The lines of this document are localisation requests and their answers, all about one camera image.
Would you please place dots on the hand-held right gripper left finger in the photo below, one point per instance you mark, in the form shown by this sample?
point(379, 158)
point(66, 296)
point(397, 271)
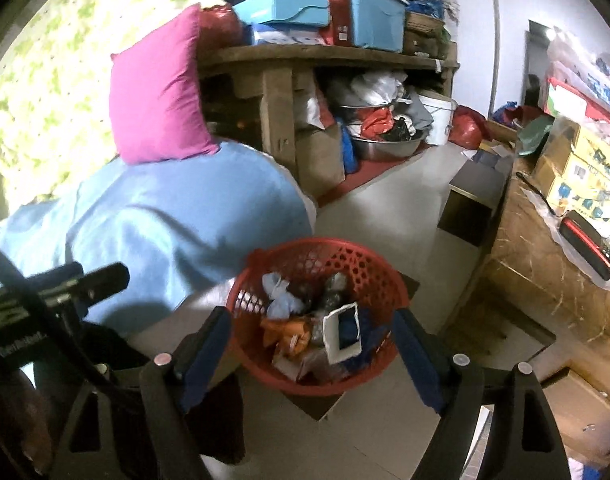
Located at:
point(205, 360)

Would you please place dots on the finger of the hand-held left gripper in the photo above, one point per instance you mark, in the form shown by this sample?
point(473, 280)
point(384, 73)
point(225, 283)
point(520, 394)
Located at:
point(110, 280)
point(65, 271)

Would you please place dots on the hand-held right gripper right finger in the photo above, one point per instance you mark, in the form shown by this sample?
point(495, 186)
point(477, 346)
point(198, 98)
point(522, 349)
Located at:
point(420, 370)

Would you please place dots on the orange wrapper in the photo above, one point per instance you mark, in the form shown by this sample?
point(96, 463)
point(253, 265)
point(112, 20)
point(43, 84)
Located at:
point(285, 332)

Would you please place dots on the small white cardboard box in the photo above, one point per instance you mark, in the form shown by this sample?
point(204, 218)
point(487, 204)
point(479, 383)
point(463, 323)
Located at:
point(332, 345)

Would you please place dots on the clear plastic wrapper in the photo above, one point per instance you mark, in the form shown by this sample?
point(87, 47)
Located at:
point(310, 367)

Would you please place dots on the red plastic basket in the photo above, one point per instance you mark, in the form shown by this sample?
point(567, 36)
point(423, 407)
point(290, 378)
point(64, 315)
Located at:
point(305, 255)

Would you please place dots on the person's left forearm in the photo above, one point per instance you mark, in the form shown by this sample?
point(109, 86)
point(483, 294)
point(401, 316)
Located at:
point(15, 425)

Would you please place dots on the blue blanket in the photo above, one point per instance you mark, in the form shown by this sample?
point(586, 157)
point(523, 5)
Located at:
point(175, 210)

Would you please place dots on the wooden cabinet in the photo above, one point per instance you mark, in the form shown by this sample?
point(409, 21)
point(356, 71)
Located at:
point(535, 285)

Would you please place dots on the dark square stool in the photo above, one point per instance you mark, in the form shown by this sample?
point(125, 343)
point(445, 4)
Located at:
point(470, 205)

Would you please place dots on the green floral quilt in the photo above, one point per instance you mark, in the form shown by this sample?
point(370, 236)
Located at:
point(50, 85)

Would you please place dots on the clear plastic sheet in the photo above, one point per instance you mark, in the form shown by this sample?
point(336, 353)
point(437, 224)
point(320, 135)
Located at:
point(550, 225)

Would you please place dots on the pink pillow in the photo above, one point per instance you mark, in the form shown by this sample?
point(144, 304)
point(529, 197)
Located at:
point(160, 90)

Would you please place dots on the red floor mat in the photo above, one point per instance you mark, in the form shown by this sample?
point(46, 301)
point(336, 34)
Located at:
point(365, 175)

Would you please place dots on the black red case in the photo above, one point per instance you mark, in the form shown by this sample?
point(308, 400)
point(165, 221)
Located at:
point(587, 245)

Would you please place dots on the black comb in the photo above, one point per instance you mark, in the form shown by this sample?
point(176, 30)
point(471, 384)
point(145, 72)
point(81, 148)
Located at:
point(535, 192)

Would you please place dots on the metal basin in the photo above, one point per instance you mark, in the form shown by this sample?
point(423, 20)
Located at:
point(385, 150)

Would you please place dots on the blue plastic sack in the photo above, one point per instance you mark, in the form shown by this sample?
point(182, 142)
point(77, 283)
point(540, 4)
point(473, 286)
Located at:
point(347, 147)

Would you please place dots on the black plastic bag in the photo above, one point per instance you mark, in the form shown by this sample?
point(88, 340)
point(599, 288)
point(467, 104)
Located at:
point(402, 132)

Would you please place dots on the wooden table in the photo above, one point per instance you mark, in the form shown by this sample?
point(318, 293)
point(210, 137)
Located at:
point(277, 110)

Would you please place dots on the large red plastic bag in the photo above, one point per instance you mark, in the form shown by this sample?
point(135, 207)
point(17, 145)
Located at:
point(467, 127)

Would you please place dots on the white plastic bucket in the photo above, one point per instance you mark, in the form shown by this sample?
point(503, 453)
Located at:
point(437, 120)

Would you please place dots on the orange plastic bag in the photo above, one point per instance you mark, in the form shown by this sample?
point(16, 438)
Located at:
point(377, 122)

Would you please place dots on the printed cardboard carton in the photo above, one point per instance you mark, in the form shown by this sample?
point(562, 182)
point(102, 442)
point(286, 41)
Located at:
point(585, 175)

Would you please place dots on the grey cloth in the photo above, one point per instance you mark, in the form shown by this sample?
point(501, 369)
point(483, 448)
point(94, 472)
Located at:
point(417, 110)

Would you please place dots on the shiny red sack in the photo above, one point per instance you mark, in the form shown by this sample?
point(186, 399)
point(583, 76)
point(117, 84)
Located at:
point(220, 27)

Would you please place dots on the white plastic bag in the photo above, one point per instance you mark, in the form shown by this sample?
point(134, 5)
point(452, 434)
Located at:
point(380, 87)

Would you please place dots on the white blue package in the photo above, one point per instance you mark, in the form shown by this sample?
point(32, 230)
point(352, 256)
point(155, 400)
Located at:
point(285, 36)

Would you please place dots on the red white carton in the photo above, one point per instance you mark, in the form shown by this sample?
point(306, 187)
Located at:
point(565, 102)

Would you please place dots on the light blue shoe box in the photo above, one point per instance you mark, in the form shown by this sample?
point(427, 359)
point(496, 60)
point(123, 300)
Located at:
point(280, 7)

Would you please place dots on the pile of clear plastic bags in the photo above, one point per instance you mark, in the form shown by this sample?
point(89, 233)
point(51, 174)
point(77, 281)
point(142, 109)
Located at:
point(580, 55)

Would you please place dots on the red printed box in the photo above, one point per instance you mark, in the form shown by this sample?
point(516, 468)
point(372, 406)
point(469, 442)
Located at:
point(335, 5)

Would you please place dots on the blue plastic storage bin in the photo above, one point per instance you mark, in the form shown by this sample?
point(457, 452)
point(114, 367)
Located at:
point(377, 15)

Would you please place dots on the white wall pipe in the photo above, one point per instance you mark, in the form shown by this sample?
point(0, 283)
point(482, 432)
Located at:
point(494, 35)

